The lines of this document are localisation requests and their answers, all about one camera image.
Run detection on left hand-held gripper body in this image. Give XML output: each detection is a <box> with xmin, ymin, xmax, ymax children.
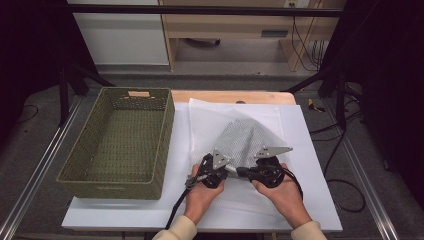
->
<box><xmin>198</xmin><ymin>148</ymin><xmax>232</xmax><ymax>190</ymax></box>

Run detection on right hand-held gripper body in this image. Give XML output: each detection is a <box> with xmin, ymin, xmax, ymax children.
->
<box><xmin>251</xmin><ymin>145</ymin><xmax>294</xmax><ymax>188</ymax></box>

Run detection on light blue jeans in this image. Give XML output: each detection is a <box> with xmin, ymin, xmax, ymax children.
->
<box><xmin>213</xmin><ymin>118</ymin><xmax>278</xmax><ymax>168</ymax></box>

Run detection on white mesh laundry bag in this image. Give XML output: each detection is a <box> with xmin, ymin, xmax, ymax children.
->
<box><xmin>188</xmin><ymin>97</ymin><xmax>291</xmax><ymax>218</ymax></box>

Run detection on green woven basket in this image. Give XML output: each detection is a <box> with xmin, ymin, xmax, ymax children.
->
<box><xmin>55</xmin><ymin>86</ymin><xmax>176</xmax><ymax>201</ymax></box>

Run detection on person's right hand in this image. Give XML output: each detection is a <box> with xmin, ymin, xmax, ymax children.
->
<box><xmin>251</xmin><ymin>163</ymin><xmax>313</xmax><ymax>230</ymax></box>

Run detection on person's left hand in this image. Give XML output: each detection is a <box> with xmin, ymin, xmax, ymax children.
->
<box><xmin>184</xmin><ymin>164</ymin><xmax>224</xmax><ymax>225</ymax></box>

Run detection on white board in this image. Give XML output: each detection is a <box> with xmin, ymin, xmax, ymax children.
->
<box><xmin>61</xmin><ymin>101</ymin><xmax>344</xmax><ymax>233</ymax></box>

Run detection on yellow and black tool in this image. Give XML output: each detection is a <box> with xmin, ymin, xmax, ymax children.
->
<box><xmin>307</xmin><ymin>98</ymin><xmax>326</xmax><ymax>114</ymax></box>

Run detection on black metal stand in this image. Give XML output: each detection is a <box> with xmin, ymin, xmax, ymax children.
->
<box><xmin>281</xmin><ymin>64</ymin><xmax>348</xmax><ymax>131</ymax></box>
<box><xmin>58</xmin><ymin>63</ymin><xmax>116</xmax><ymax>128</ymax></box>

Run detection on light wooden desk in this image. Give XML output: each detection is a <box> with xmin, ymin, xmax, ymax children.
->
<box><xmin>159</xmin><ymin>0</ymin><xmax>346</xmax><ymax>72</ymax></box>

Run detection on black horizontal bar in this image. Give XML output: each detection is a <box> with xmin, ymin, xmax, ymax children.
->
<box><xmin>68</xmin><ymin>4</ymin><xmax>344</xmax><ymax>18</ymax></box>

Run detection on black curtain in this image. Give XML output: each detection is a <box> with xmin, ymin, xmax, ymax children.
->
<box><xmin>319</xmin><ymin>0</ymin><xmax>424</xmax><ymax>208</ymax></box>
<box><xmin>0</xmin><ymin>0</ymin><xmax>98</xmax><ymax>151</ymax></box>

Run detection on white cabinet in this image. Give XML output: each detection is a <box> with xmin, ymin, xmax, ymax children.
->
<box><xmin>66</xmin><ymin>0</ymin><xmax>169</xmax><ymax>66</ymax></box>

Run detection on white power outlet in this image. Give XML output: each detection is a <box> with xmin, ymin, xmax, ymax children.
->
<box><xmin>283</xmin><ymin>0</ymin><xmax>311</xmax><ymax>8</ymax></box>

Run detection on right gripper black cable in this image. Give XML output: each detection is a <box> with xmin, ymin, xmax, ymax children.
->
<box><xmin>283</xmin><ymin>168</ymin><xmax>305</xmax><ymax>201</ymax></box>

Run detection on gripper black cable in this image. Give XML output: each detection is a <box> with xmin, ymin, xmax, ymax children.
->
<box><xmin>165</xmin><ymin>163</ymin><xmax>203</xmax><ymax>231</ymax></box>
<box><xmin>283</xmin><ymin>168</ymin><xmax>305</xmax><ymax>201</ymax></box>

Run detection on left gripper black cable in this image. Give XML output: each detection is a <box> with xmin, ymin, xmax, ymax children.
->
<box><xmin>165</xmin><ymin>163</ymin><xmax>203</xmax><ymax>231</ymax></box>

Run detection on long black floor cable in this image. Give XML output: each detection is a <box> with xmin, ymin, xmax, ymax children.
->
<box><xmin>309</xmin><ymin>109</ymin><xmax>368</xmax><ymax>214</ymax></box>

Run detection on aluminium rail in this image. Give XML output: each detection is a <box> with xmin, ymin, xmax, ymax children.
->
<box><xmin>0</xmin><ymin>96</ymin><xmax>84</xmax><ymax>240</ymax></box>
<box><xmin>321</xmin><ymin>98</ymin><xmax>401</xmax><ymax>240</ymax></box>

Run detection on hanging black cables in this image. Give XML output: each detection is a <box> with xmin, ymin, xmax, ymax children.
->
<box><xmin>291</xmin><ymin>16</ymin><xmax>326</xmax><ymax>72</ymax></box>

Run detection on hanging yellow cable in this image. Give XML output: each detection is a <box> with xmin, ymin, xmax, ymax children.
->
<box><xmin>298</xmin><ymin>0</ymin><xmax>324</xmax><ymax>72</ymax></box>

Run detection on thin black floor cable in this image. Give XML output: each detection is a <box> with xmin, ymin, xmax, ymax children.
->
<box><xmin>16</xmin><ymin>104</ymin><xmax>39</xmax><ymax>124</ymax></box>

